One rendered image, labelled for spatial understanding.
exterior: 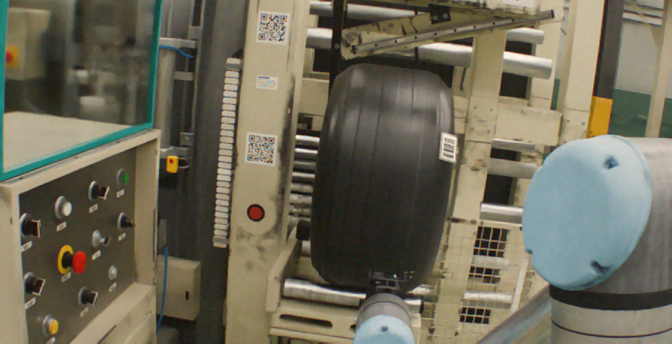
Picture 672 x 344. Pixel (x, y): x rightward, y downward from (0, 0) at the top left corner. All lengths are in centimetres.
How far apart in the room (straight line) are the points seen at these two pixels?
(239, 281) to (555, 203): 114
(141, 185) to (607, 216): 106
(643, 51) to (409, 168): 1051
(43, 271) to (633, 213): 87
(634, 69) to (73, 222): 1094
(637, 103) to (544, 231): 1101
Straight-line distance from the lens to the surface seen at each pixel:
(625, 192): 42
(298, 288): 139
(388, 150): 118
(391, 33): 173
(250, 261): 147
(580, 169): 45
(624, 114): 1138
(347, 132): 120
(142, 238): 135
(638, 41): 1151
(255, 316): 154
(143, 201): 132
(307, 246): 166
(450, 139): 122
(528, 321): 75
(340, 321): 139
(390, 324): 84
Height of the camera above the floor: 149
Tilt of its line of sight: 11 degrees down
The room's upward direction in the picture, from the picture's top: 6 degrees clockwise
